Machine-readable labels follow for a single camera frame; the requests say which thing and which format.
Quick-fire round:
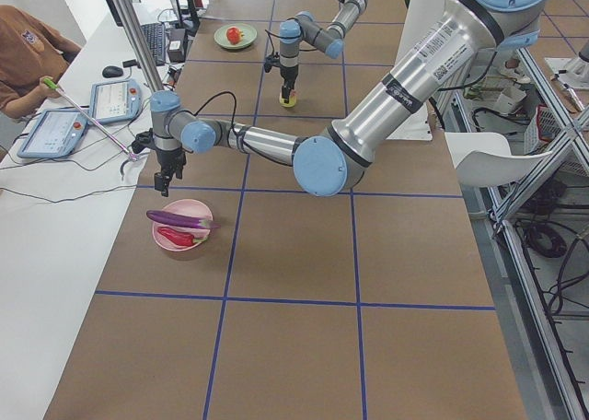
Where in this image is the black computer mouse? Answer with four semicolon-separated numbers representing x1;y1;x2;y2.
101;65;124;78

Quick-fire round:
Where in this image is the seated person brown shirt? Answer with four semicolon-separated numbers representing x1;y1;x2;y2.
1;5;82;119

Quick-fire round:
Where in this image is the aluminium frame post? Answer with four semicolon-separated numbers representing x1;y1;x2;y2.
112;0;164;92

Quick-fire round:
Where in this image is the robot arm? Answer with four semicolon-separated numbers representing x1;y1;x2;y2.
263;0;368;108
131;0;547;196

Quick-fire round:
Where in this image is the peach with brown stem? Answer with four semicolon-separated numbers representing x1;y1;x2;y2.
279;91;297;108

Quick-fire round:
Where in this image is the black keyboard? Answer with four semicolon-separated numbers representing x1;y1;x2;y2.
140;23;167;66

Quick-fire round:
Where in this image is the purple eggplant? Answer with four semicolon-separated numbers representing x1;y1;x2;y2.
146;210;220;229

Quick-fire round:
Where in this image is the red chili pepper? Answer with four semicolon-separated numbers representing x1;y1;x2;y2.
156;227;207;247

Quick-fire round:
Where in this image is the far teach pendant tablet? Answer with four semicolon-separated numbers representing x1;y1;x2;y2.
89;79;142;124

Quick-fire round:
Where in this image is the metal reacher stick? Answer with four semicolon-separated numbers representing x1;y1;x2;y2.
41;76;138;179

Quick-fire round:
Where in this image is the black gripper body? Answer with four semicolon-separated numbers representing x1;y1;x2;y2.
263;53;299;88
132;130;186;181

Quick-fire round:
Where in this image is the teach pendant tablet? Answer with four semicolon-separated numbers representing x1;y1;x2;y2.
89;79;142;124
17;109;87;158

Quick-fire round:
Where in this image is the light green plate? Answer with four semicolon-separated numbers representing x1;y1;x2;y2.
214;23;258;51

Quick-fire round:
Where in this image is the near teach pendant tablet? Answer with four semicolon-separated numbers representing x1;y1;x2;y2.
17;109;87;158

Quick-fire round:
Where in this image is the red orange pomegranate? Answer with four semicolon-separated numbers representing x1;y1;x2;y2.
225;26;243;45

